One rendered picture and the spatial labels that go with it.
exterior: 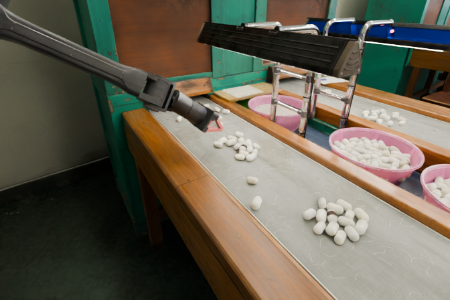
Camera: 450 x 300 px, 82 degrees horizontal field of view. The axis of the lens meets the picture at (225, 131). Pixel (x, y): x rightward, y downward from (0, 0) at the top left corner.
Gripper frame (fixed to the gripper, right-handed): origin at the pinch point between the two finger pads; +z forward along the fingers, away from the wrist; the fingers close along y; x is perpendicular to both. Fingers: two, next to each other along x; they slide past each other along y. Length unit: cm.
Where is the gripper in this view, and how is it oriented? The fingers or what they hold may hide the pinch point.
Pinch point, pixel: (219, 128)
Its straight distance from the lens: 81.4
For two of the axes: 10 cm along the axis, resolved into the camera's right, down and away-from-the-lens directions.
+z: 6.4, 4.0, 6.5
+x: -5.5, 8.4, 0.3
